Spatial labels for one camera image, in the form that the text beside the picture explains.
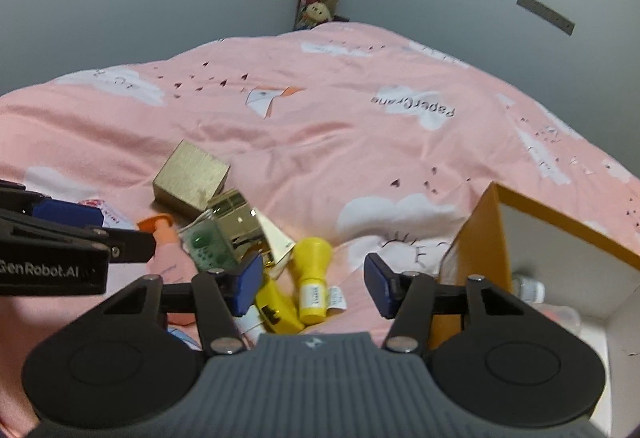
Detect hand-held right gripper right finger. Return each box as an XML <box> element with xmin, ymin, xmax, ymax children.
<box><xmin>363</xmin><ymin>253</ymin><xmax>543</xmax><ymax>353</ymax></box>

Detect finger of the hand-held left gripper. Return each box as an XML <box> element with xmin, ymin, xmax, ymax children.
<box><xmin>0</xmin><ymin>179</ymin><xmax>104</xmax><ymax>230</ymax></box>
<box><xmin>0</xmin><ymin>208</ymin><xmax>157</xmax><ymax>265</ymax></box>

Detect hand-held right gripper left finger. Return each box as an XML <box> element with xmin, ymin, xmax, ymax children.
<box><xmin>102</xmin><ymin>252</ymin><xmax>264</xmax><ymax>355</ymax></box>

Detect white tin red paw prints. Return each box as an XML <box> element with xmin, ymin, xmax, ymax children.
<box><xmin>75</xmin><ymin>198</ymin><xmax>127</xmax><ymax>230</ymax></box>

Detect yellow black plastic gadget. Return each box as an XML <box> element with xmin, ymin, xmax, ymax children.
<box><xmin>254</xmin><ymin>274</ymin><xmax>306</xmax><ymax>335</ymax></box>

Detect pink bottle orange cap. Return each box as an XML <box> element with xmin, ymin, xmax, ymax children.
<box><xmin>137</xmin><ymin>215</ymin><xmax>200</xmax><ymax>326</ymax></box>

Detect green bottle with label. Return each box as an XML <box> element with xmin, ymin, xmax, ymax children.
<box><xmin>179</xmin><ymin>221</ymin><xmax>242</xmax><ymax>275</ymax></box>

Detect gold square box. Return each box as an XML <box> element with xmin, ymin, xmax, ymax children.
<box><xmin>152</xmin><ymin>139</ymin><xmax>232</xmax><ymax>222</ymax></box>

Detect orange cardboard box white inside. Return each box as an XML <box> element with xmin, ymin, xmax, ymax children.
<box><xmin>429</xmin><ymin>181</ymin><xmax>640</xmax><ymax>419</ymax></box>

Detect small white paper tag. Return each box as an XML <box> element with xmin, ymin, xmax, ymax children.
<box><xmin>326</xmin><ymin>285</ymin><xmax>349</xmax><ymax>315</ymax></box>

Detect white paper card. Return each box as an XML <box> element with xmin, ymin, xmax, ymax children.
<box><xmin>254</xmin><ymin>209</ymin><xmax>297</xmax><ymax>270</ymax></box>

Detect yellow bottle flared cap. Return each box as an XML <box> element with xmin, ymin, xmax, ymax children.
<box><xmin>291</xmin><ymin>237</ymin><xmax>334</xmax><ymax>325</ymax></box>

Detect clear gold small box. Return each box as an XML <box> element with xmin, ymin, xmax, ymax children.
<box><xmin>206</xmin><ymin>188</ymin><xmax>274</xmax><ymax>265</ymax></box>

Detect clear bottle white cap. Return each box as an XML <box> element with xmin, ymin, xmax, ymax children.
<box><xmin>510</xmin><ymin>272</ymin><xmax>583</xmax><ymax>334</ymax></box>

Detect grey wall strip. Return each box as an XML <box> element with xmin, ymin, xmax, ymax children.
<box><xmin>516</xmin><ymin>0</ymin><xmax>576</xmax><ymax>36</ymax></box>

